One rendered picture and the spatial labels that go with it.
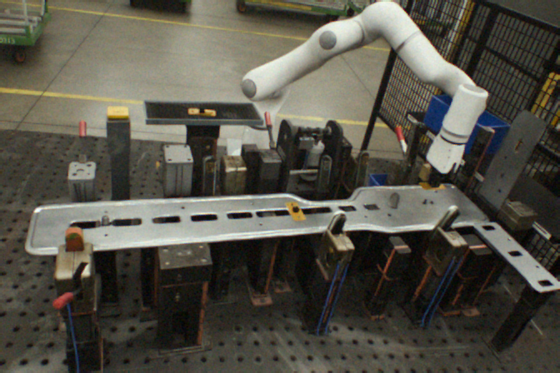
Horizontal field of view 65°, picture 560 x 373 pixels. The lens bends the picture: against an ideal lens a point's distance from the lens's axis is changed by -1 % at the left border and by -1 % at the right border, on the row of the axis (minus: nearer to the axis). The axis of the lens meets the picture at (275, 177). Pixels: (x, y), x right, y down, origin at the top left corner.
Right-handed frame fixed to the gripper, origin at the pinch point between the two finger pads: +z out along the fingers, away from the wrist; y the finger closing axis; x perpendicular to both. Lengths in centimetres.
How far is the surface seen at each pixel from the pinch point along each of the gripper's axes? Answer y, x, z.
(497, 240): 20.2, 13.7, 9.5
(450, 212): 17.7, -7.4, -1.0
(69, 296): 29, -106, 4
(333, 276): 22.0, -42.1, 15.2
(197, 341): 20, -77, 37
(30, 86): -321, -169, 110
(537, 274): 35.0, 15.5, 9.5
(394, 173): -16.0, -2.9, 8.1
